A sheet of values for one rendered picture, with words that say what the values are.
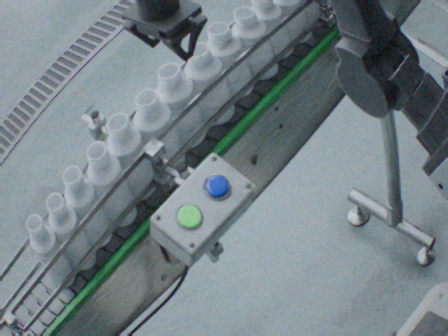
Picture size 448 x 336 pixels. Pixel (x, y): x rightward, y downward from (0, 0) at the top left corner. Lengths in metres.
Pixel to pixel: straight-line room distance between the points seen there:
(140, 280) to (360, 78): 0.85
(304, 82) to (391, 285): 0.98
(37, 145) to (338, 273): 1.09
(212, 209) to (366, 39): 0.65
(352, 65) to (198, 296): 1.86
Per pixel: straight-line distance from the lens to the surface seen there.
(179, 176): 1.75
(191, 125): 1.86
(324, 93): 2.09
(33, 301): 1.80
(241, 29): 1.88
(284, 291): 2.89
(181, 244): 1.67
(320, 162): 3.12
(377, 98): 1.14
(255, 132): 1.95
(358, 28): 1.11
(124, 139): 1.76
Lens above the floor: 2.44
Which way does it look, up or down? 51 degrees down
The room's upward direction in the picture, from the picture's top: 16 degrees counter-clockwise
